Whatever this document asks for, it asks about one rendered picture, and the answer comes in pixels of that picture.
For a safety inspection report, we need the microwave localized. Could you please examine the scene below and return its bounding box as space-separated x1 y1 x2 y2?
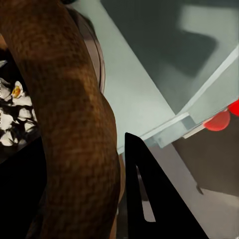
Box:
60 0 239 154

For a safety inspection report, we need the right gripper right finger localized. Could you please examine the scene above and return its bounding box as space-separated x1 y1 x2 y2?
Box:
124 132 209 239

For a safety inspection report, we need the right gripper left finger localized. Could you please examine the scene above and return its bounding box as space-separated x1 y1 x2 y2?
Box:
0 137 47 239

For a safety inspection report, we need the popcorn bag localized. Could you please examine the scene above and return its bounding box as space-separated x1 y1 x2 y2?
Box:
0 0 120 239

